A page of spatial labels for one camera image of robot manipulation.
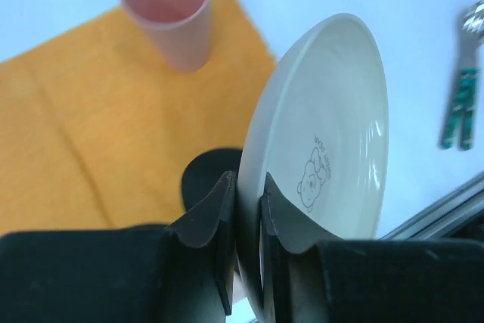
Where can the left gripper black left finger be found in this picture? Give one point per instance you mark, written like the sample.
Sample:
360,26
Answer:
182,272

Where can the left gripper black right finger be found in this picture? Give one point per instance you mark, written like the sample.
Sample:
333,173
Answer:
310,275

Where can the cream round plate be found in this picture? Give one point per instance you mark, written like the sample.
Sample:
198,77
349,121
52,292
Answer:
321,131

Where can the orange Mickey Mouse placemat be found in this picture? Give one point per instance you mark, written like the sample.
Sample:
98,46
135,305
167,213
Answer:
96,129

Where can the pink plastic cup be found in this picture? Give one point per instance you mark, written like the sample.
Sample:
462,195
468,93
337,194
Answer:
179,29

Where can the silver fork teal handle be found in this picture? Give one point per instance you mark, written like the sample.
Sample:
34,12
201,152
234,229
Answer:
470,41

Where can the aluminium mounting rail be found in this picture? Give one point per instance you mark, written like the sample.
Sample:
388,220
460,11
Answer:
458,214

